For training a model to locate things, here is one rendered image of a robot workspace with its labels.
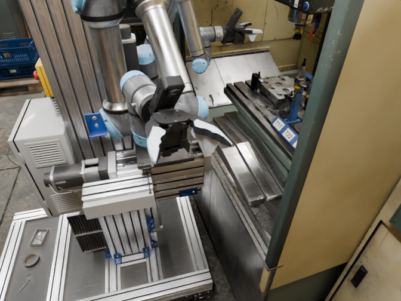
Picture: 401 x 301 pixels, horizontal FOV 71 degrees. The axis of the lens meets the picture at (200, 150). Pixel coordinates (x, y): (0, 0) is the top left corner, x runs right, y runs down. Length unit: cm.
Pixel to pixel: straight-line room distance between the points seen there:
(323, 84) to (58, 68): 88
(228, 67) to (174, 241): 167
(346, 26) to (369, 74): 16
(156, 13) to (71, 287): 161
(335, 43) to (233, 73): 216
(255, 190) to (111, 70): 105
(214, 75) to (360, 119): 201
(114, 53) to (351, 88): 65
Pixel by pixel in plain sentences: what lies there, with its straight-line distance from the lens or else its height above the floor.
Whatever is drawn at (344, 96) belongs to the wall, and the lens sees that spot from 76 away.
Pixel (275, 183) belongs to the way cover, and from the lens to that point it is 169.
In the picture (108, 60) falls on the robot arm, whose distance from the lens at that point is 93.
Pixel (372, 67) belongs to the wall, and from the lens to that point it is 78.
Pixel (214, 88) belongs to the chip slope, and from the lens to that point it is 263.
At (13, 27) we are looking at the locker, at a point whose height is 54.
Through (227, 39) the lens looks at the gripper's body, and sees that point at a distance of 161.
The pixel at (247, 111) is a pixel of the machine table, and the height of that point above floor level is 87.
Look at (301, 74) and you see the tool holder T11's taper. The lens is 165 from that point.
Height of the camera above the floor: 189
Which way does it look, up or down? 39 degrees down
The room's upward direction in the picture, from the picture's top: straight up
